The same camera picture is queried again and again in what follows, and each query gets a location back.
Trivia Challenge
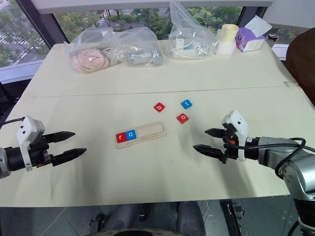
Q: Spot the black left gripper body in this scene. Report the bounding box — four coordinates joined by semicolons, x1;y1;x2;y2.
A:
28;134;54;169

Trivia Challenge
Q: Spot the clear bag with grey item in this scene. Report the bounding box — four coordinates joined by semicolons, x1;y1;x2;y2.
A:
118;26;165;67

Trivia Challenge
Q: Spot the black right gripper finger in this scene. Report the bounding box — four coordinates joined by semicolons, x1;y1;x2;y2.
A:
192;144;226;161
204;127;225;139

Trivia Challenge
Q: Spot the white plastic container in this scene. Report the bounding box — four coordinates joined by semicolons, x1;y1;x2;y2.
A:
216;40;237;57

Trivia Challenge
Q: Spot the purple tissue box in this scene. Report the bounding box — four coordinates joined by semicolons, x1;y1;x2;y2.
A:
234;15;273;53

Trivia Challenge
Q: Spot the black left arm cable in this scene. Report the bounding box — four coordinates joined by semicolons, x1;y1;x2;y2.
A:
0;118;25;129

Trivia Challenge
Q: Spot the clear bag with pink item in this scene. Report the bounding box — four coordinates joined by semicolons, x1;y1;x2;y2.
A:
63;27;125;75

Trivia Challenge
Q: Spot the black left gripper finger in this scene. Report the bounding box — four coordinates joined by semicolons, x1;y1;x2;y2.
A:
50;147;88;168
44;131;76;144

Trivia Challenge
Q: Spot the metal table leg frame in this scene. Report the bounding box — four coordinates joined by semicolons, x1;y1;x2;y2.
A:
220;200;250;236

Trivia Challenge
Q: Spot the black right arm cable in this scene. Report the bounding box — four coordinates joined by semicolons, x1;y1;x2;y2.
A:
235;137;307;179

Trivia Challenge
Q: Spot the dark grey rounded shape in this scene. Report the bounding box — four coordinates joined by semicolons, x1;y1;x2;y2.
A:
176;201;207;236
99;203;140;236

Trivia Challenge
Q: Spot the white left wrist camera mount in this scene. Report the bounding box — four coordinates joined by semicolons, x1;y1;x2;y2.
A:
15;117;46;172

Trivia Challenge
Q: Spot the dark window pillar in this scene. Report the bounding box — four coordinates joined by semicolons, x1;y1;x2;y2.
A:
16;0;70;49

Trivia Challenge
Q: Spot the pink soft item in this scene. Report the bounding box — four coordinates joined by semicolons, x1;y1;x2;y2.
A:
69;47;111;75

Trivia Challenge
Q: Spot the wooden letter tray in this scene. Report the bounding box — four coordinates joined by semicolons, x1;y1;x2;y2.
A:
114;121;168;149

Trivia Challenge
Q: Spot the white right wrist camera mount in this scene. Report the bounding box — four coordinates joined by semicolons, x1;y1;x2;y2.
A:
220;110;250;162

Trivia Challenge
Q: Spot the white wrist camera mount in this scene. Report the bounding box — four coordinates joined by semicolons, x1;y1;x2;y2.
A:
15;117;46;172
220;110;250;162

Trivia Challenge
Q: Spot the cream plastic cup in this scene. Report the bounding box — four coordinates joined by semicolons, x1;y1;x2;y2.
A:
220;24;239;45

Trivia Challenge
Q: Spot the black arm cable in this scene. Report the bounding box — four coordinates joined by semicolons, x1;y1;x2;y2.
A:
235;137;307;179
0;118;25;129

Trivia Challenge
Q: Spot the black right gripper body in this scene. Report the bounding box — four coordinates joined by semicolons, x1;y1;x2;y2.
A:
221;123;241;164

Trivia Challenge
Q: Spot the tall clear bag with box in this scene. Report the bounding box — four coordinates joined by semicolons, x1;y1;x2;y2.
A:
168;0;221;60

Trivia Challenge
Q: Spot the grey cylindrical item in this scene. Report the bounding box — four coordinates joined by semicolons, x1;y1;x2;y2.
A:
126;50;163;66

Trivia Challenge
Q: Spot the brown rounded object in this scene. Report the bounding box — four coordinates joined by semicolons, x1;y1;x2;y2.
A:
284;30;315;107

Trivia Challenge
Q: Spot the white box with cable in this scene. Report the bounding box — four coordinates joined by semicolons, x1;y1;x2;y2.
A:
171;38;212;59

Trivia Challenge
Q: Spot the red letter tile b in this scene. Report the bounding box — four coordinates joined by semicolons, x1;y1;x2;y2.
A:
153;102;166;114

